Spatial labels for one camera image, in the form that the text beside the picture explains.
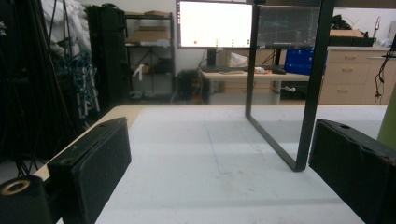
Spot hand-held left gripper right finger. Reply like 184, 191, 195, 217
308, 118, 396, 224

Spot white cloth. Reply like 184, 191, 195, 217
40, 0, 92, 57

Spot black hanging cables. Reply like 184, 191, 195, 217
373, 34, 396, 105

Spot black keyboard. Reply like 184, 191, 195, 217
199, 64, 248, 74

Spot beige drawer cabinet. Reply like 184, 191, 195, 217
318, 46, 396, 105

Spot cardboard box with black bin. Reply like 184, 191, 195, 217
328, 29, 375, 48

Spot dark computer monitor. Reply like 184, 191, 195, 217
257, 5, 321, 49

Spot light wooden desk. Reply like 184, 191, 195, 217
197, 67, 312, 105

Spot black metal shelf rack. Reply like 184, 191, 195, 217
124, 10, 177, 98

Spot white mat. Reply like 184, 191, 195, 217
57, 105, 389, 224

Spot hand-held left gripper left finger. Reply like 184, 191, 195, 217
46, 117, 133, 224

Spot green object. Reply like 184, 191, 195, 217
375, 83, 396, 151

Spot black metal frame stand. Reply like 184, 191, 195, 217
245, 0, 336, 173

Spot bundle of blue cables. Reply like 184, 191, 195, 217
55, 49, 101, 120

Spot black tall case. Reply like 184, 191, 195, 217
85, 3, 131, 108

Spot bright computer monitor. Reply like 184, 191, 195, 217
176, 0, 254, 50

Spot blue box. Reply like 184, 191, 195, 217
283, 47, 329, 77

